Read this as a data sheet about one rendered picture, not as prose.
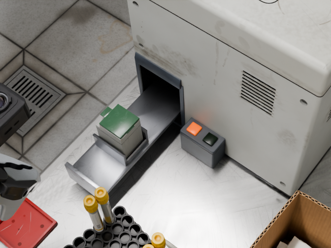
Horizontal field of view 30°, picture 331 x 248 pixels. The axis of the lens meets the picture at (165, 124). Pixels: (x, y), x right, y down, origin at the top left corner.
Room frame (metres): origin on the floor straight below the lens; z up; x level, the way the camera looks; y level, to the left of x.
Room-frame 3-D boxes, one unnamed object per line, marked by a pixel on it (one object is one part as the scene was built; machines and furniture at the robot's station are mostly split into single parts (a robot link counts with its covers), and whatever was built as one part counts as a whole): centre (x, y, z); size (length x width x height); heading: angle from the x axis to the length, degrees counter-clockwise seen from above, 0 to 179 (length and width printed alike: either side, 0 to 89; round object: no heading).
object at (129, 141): (0.44, 0.06, 0.95); 0.05 x 0.04 x 0.06; 46
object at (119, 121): (0.44, 0.06, 0.98); 0.05 x 0.04 x 0.01; 46
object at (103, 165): (0.45, 0.05, 0.92); 0.21 x 0.07 x 0.05; 136
